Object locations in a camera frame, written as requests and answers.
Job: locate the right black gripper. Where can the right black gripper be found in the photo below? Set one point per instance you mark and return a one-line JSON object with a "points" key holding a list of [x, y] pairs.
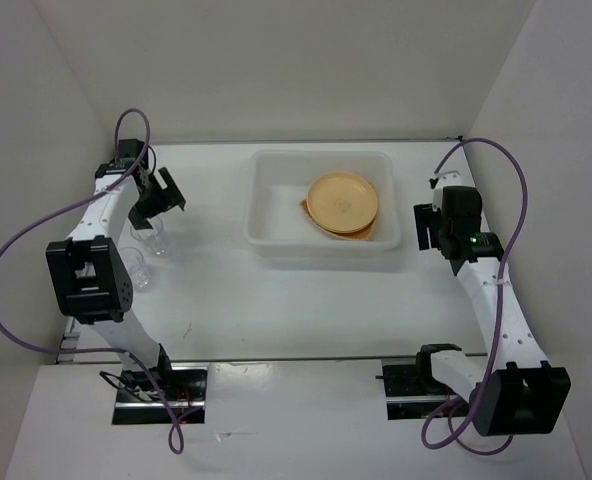
{"points": [[425, 217]]}

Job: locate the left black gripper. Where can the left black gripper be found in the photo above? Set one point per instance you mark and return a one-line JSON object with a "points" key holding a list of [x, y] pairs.
{"points": [[170, 197]]}

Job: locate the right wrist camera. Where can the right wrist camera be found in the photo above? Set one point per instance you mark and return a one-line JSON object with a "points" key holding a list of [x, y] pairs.
{"points": [[439, 182]]}

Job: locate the white plastic bin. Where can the white plastic bin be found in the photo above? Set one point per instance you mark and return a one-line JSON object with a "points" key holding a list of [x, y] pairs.
{"points": [[278, 220]]}

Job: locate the woven bamboo basket tray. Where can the woven bamboo basket tray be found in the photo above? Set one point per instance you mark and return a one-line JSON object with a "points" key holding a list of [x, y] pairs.
{"points": [[351, 230]]}

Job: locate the clear plastic cup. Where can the clear plastic cup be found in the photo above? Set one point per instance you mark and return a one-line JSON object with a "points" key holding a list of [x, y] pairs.
{"points": [[154, 239], [138, 269]]}

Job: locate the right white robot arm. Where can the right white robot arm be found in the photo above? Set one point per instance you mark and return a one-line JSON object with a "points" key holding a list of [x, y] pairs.
{"points": [[519, 392]]}

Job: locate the aluminium table edge rail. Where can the aluminium table edge rail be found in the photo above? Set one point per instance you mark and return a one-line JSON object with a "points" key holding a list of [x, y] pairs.
{"points": [[71, 345]]}

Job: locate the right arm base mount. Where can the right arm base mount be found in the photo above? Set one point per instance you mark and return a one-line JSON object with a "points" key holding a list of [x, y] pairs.
{"points": [[408, 396]]}

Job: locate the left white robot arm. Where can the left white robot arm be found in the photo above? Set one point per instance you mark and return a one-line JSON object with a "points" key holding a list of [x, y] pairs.
{"points": [[134, 346]]}

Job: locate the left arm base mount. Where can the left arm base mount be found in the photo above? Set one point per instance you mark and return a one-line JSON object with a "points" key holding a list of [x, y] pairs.
{"points": [[138, 403]]}

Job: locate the yellow plastic plate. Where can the yellow plastic plate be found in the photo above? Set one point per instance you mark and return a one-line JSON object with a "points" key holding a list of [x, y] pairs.
{"points": [[342, 195]]}

